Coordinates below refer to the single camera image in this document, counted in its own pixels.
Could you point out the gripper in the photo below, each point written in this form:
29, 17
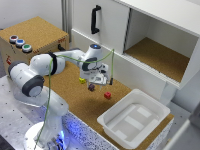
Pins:
97, 78

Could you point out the white plastic box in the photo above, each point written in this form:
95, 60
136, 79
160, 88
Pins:
135, 118

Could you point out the white cabinet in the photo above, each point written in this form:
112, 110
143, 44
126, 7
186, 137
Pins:
156, 50

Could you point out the pink block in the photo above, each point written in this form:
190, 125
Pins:
107, 95

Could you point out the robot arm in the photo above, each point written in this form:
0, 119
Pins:
36, 80

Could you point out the purple block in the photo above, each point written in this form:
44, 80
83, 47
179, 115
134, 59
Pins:
91, 87

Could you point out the wooden drawer box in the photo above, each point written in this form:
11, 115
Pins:
33, 36

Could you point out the white sliding door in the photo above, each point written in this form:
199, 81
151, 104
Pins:
110, 25

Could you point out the yellow block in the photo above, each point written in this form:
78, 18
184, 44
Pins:
82, 80

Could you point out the red button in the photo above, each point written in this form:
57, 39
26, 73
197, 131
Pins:
13, 38

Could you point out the blue button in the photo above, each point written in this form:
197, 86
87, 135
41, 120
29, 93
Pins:
20, 42

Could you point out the green button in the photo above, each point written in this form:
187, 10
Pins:
26, 47

